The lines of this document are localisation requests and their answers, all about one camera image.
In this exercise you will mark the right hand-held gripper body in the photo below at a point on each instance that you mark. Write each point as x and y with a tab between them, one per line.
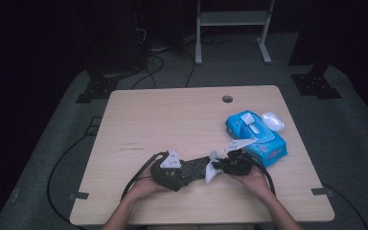
241	166

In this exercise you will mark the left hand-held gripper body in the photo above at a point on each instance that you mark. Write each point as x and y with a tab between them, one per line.
167	179

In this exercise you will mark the blue toy car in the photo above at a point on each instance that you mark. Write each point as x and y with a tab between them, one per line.
199	167

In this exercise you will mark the white wet wipe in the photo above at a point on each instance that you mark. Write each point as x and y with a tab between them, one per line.
210	174

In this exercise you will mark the blue wet wipe pack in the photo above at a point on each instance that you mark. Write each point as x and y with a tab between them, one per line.
265	143

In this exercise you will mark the person's right hand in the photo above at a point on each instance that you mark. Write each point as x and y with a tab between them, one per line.
258	185

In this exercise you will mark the person's left hand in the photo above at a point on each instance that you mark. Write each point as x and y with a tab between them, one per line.
143	190

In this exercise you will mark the grey tape strip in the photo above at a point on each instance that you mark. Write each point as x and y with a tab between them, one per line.
322	191
78	195

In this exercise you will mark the black stand base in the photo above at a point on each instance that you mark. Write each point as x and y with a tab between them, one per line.
316	84
97	91

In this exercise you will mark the white metal stand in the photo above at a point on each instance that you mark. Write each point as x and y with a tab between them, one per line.
233	17

